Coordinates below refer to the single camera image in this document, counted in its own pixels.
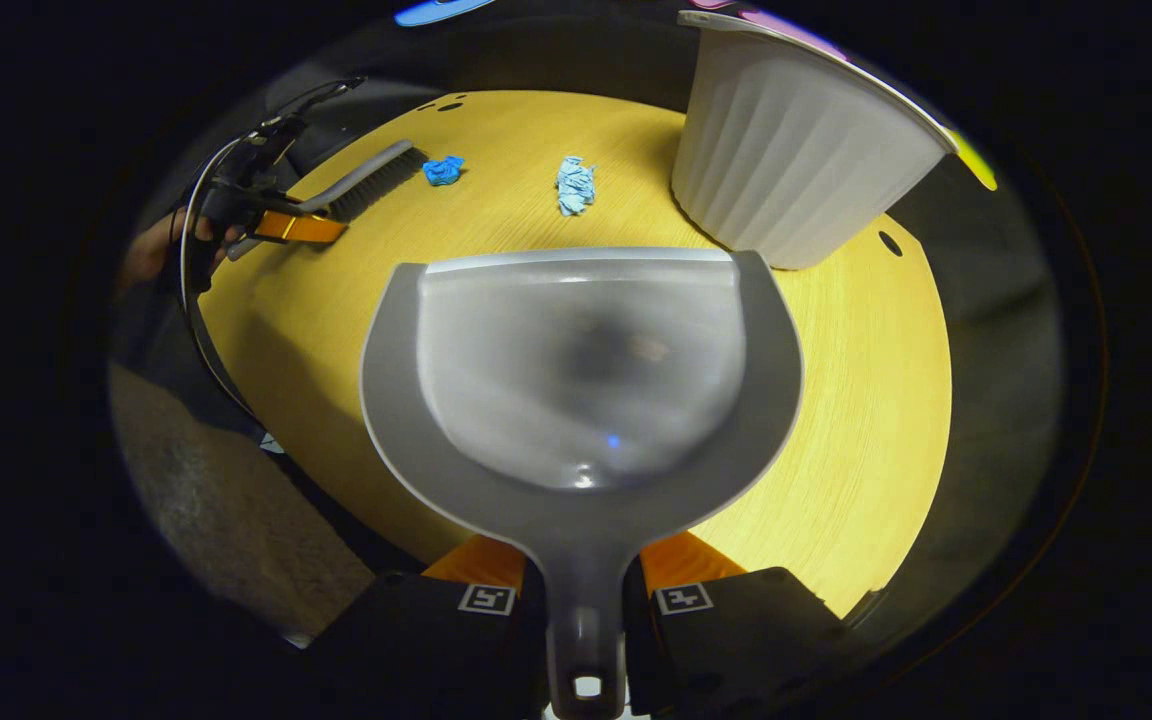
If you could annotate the dark blue trash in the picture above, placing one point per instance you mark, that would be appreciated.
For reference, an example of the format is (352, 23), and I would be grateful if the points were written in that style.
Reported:
(443, 170)

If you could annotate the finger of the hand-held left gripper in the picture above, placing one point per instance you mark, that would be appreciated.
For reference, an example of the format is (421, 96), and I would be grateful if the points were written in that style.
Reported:
(306, 228)

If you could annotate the yellow wooden desktop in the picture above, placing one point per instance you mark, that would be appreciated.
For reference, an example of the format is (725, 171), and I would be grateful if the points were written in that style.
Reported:
(336, 330)

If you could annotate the grey dustpan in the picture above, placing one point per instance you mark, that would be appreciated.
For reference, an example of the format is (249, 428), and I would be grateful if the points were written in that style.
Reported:
(581, 380)

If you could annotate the small grey broom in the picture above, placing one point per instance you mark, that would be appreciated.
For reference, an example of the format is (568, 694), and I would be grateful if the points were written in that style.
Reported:
(366, 185)

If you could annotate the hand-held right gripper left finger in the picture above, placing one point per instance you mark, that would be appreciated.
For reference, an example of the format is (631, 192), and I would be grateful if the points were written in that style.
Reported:
(406, 640)

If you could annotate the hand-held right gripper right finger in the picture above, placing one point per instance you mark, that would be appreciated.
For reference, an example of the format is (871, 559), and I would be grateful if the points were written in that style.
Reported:
(736, 640)

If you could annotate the white ribbed garbage bin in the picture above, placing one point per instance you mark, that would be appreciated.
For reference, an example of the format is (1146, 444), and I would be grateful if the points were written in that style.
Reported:
(796, 150)

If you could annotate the light blue trash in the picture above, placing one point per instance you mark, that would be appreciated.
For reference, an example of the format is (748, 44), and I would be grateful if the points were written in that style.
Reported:
(574, 186)

